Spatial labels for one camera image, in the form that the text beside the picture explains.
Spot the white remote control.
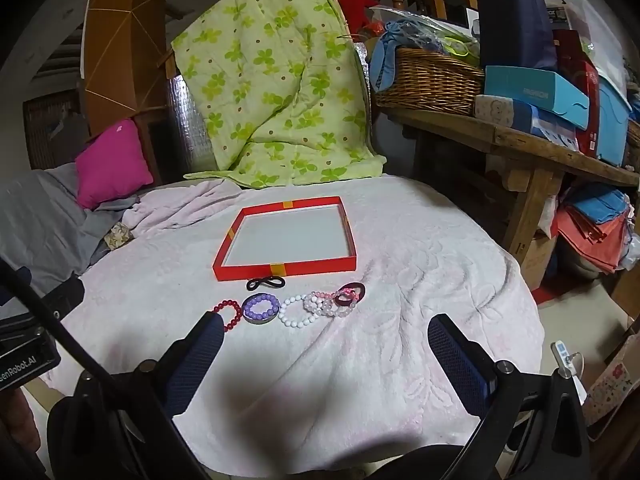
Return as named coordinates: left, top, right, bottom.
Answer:
left=549, top=340, right=587, bottom=403

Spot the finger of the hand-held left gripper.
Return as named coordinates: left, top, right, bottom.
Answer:
left=37, top=276, right=86, bottom=322

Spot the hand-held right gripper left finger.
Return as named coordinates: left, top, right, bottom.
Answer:
left=47, top=312, right=224, bottom=480

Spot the red cloth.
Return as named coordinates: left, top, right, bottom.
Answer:
left=334, top=0, right=387, bottom=37

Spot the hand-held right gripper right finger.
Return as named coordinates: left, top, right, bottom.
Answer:
left=428, top=314, right=592, bottom=480

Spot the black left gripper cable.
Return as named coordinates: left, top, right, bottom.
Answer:
left=0, top=259, right=213, bottom=480

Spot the silver foil sheet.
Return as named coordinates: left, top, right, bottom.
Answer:
left=166, top=76, right=222, bottom=174

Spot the green floral quilt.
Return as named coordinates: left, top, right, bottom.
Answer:
left=171, top=0, right=387, bottom=190

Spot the black hair tie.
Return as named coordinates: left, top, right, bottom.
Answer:
left=245, top=275, right=287, bottom=292

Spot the grey cloth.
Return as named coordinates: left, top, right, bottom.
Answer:
left=0, top=162, right=142, bottom=288

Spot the white and blue box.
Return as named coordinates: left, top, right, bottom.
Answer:
left=473, top=94, right=582, bottom=152

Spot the red bead bracelet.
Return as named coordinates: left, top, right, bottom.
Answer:
left=210, top=299, right=245, bottom=332

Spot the dark red hair tie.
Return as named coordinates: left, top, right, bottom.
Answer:
left=333, top=283, right=366, bottom=307

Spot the brown folded board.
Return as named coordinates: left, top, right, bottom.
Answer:
left=81, top=0, right=169, bottom=135

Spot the small patterned pouch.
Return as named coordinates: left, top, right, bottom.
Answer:
left=103, top=222, right=134, bottom=250

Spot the wooden bench table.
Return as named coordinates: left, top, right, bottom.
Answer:
left=372, top=104, right=640, bottom=292

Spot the blue plastic bin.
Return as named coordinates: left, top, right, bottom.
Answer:
left=596, top=76, right=632, bottom=169

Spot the stack of folded cloth bags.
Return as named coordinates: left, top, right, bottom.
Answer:
left=556, top=186, right=637, bottom=275

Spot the purple bead bracelet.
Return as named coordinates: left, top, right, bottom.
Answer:
left=242, top=294, right=280, bottom=321

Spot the magenta pillow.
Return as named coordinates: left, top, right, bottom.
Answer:
left=75, top=119, right=155, bottom=210

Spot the light blue cardboard box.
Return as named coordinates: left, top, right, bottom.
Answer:
left=483, top=65, right=590, bottom=131

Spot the floral paper bag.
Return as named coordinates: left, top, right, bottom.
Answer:
left=581, top=342, right=640, bottom=442

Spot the red shallow tray box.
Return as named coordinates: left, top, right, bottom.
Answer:
left=212, top=195, right=359, bottom=281

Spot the blue cloth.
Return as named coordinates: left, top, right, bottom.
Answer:
left=370, top=20, right=453, bottom=92

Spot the navy blue bag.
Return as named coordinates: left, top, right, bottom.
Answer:
left=476, top=0, right=559, bottom=72

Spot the pink white bead bracelet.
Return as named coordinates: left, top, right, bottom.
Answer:
left=302, top=290, right=335, bottom=317
left=324, top=292, right=356, bottom=319

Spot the wicker basket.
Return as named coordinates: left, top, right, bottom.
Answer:
left=372, top=47, right=487, bottom=112

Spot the brown wicker chair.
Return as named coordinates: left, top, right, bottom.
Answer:
left=22, top=91, right=87, bottom=172

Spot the silver bangle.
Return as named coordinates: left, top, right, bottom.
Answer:
left=241, top=296, right=280, bottom=326

